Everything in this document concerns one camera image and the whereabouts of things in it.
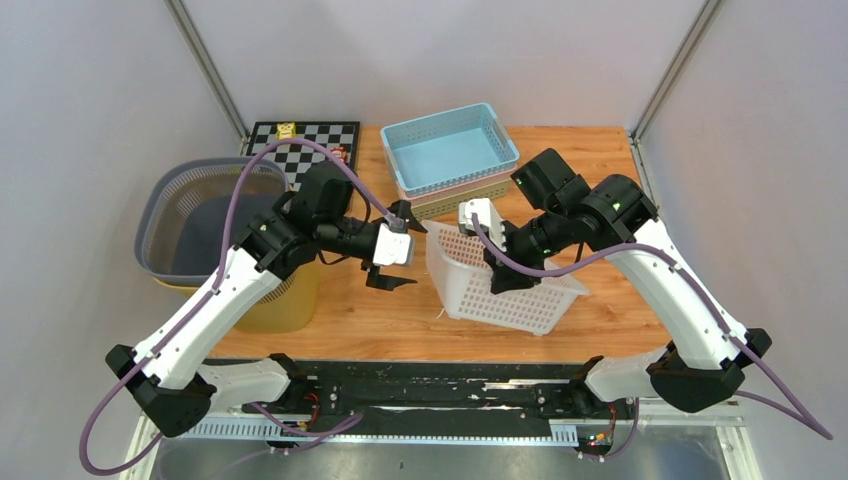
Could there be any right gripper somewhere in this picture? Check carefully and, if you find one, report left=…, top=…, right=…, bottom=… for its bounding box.
left=481, top=206, right=570, bottom=294

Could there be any large white perforated basket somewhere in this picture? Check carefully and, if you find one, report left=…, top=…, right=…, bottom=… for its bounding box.
left=421, top=219, right=590, bottom=337

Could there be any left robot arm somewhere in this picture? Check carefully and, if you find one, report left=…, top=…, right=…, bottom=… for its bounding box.
left=106, top=161, right=424, bottom=438

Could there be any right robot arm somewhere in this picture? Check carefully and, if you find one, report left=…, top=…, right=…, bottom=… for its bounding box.
left=458, top=149, right=772, bottom=418

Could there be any pink perforated tray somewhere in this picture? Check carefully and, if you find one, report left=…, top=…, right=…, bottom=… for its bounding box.
left=397, top=170, right=512, bottom=205

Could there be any green perforated tray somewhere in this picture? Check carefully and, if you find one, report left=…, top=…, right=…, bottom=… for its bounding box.
left=411, top=179, right=512, bottom=220

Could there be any blue perforated tray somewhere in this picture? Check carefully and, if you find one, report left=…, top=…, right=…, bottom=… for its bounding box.
left=380, top=102, right=520, bottom=198

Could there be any red owl toy block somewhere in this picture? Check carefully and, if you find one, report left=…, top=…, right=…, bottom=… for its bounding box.
left=330, top=146, right=349, bottom=164

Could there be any yellow ribbed bin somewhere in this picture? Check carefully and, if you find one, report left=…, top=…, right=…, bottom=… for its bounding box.
left=153, top=261, right=319, bottom=335

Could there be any black white checkerboard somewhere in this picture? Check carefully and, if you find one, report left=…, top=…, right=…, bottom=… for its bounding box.
left=245, top=120, right=361, bottom=190

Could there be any yellow owl toy block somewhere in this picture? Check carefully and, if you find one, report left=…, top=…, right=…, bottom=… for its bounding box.
left=275, top=122, right=297, bottom=140

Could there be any grey mesh basket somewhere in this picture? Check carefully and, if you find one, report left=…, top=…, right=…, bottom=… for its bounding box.
left=134, top=157, right=249, bottom=287

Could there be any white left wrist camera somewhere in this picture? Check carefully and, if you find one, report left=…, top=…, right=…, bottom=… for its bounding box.
left=372, top=223, right=415, bottom=267

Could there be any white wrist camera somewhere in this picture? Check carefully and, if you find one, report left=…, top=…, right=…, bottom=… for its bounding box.
left=457, top=198, right=506, bottom=250
left=372, top=223, right=415, bottom=267

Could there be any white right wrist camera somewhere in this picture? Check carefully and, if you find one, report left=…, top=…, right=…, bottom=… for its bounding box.
left=457, top=198, right=506, bottom=250

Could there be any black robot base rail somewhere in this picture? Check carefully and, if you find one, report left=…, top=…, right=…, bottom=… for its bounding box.
left=217, top=360, right=639, bottom=456

